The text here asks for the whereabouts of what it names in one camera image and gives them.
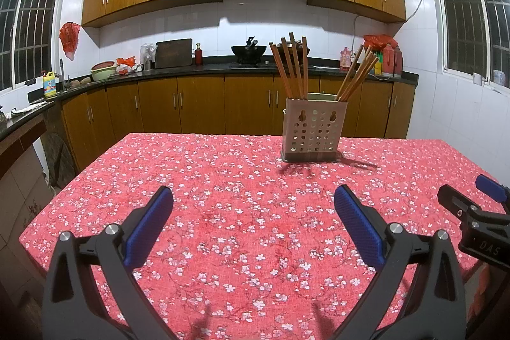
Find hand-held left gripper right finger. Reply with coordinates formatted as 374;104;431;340
331;184;469;340

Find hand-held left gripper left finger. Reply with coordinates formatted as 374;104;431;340
42;185;176;340

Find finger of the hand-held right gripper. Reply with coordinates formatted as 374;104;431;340
437;184;486;223
476;174;510;213

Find perforated white chopstick holder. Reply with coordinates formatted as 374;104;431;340
281;93;346;164

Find bunch of wooden chopsticks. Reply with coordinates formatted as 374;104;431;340
270;31;380;102

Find red floral tablecloth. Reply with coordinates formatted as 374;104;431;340
19;132;510;340

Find wooden base cabinets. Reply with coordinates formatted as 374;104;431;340
60;74;417;172

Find green basin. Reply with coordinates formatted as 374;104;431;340
91;67;117;82

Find crumpled red plastic bag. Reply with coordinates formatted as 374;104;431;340
115;57;138;75

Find black kitchen countertop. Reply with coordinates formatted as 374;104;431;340
0;57;420;141

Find white cloth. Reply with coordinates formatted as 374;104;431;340
10;103;46;117

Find yellow detergent bottle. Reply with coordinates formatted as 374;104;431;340
42;71;57;98

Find clear plastic bag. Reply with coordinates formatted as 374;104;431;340
139;43;159;70

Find dark wooden cutting board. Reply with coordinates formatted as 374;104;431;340
155;38;193;69

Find barred window beside red bottles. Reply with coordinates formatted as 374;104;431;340
432;0;510;86

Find red bag over bottles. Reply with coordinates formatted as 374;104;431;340
363;34;399;51

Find steel faucet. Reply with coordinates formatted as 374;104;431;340
59;58;71;91

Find black gas stove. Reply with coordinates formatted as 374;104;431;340
228;60;280;69

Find black wok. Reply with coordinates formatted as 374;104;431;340
231;37;267;65

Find red plastic bag on hook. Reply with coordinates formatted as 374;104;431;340
60;22;81;63

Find barred window beside sink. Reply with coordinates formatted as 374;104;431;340
0;0;67;91

